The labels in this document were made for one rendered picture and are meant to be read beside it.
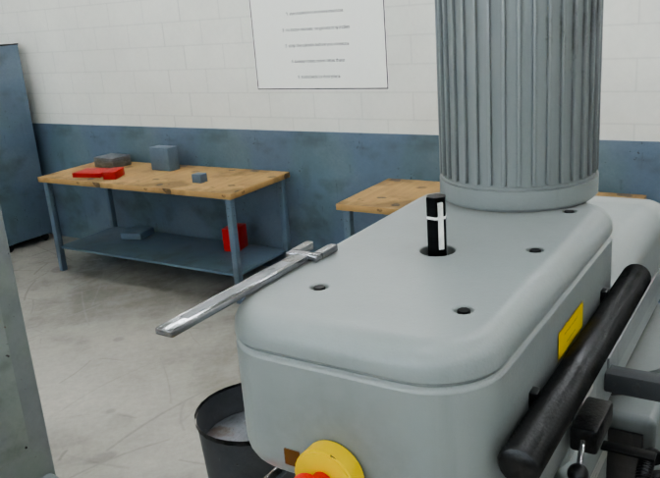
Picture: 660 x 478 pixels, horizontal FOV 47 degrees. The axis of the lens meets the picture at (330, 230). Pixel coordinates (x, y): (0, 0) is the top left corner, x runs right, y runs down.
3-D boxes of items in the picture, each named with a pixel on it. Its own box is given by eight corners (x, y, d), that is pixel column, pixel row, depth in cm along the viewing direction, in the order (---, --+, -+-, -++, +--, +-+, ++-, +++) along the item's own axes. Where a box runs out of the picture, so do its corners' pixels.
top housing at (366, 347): (480, 548, 58) (477, 362, 54) (222, 461, 72) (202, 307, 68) (617, 320, 96) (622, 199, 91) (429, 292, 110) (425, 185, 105)
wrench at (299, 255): (181, 341, 61) (180, 332, 61) (146, 333, 63) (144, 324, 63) (338, 250, 81) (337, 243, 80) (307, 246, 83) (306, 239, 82)
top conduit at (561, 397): (539, 493, 58) (539, 453, 57) (487, 478, 60) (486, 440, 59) (650, 291, 94) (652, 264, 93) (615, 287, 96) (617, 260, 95)
